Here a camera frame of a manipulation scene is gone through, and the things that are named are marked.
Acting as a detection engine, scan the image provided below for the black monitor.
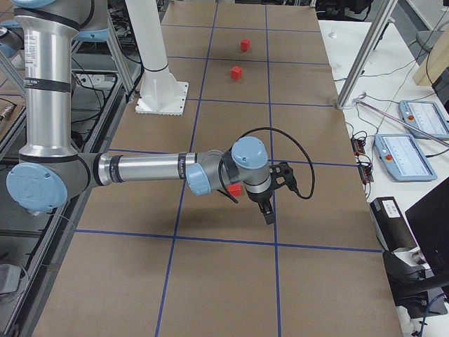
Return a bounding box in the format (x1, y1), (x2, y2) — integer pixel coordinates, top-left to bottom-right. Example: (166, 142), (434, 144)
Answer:
(406, 178), (448, 274)

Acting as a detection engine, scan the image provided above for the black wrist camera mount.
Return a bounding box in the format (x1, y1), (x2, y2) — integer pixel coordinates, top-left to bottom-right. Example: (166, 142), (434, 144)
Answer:
(269, 161), (299, 194)

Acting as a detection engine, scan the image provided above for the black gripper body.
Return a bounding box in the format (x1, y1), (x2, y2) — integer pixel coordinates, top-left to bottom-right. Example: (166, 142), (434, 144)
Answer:
(247, 190), (273, 207)

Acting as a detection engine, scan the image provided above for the aluminium frame post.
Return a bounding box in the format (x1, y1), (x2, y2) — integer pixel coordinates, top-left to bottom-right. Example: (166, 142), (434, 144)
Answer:
(335, 0), (398, 110)

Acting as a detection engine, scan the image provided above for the black box white label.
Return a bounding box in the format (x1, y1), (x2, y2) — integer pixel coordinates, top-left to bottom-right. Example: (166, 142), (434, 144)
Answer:
(370, 197), (417, 253)

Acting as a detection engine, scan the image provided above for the white pedestal column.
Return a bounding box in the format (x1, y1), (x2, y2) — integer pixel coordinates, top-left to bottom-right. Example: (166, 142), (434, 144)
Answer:
(126, 0), (189, 116)

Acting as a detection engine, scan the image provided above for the blue teach pendant near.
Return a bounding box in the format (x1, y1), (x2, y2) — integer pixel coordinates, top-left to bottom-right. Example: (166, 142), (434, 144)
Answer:
(374, 133), (438, 182)

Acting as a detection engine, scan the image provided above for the blue teach pendant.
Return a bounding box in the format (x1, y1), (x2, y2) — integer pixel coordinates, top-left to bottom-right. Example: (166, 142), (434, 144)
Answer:
(399, 100), (448, 140)
(374, 133), (438, 182)

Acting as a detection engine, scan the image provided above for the blue teach pendant far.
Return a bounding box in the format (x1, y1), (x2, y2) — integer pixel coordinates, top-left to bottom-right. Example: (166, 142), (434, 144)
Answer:
(399, 100), (448, 140)

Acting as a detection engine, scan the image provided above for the metal grabber stick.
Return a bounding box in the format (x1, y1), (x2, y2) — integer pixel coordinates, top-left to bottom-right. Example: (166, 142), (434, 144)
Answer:
(354, 99), (445, 143)

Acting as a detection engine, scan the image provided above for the red block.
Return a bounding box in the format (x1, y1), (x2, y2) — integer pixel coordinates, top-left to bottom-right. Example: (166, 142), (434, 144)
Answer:
(227, 183), (242, 197)
(240, 39), (250, 52)
(230, 66), (243, 80)

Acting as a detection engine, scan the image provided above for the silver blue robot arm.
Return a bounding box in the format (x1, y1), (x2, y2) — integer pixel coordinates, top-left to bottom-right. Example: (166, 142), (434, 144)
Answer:
(6, 1), (275, 224)

